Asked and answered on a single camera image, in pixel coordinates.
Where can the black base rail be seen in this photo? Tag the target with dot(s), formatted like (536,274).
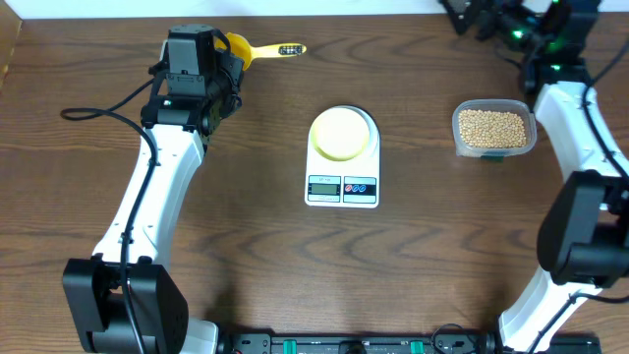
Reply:
(264,343)

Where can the green label tape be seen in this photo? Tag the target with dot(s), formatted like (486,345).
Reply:
(492,158)

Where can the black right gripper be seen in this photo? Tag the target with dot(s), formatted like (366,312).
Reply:
(486,10)

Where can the yellow measuring scoop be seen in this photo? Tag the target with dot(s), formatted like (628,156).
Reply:
(243,51)

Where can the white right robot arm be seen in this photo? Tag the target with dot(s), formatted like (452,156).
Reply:
(582,246)

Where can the pile of soybeans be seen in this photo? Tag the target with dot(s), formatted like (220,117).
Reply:
(491,129)

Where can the clear plastic container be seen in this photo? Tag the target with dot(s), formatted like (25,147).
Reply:
(499,105)

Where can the yellow bowl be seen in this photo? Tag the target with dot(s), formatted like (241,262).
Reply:
(340,134)

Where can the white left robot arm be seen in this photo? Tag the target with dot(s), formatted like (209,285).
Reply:
(122,298)

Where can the white digital kitchen scale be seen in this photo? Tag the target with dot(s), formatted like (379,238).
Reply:
(352,183)

